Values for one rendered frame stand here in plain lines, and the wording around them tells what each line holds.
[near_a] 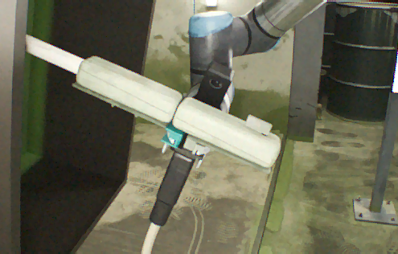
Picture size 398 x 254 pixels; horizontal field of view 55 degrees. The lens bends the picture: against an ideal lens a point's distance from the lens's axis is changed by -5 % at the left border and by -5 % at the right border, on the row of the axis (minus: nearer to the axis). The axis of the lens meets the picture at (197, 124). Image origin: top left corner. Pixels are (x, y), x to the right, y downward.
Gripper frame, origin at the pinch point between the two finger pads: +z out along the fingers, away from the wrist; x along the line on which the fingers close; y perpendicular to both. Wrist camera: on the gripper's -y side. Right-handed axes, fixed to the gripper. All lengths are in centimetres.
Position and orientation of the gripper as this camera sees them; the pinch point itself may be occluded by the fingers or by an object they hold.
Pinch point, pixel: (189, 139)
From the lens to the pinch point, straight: 58.2
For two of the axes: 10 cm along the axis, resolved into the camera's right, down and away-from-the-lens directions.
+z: -1.6, 3.3, -9.3
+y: -3.9, 8.5, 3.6
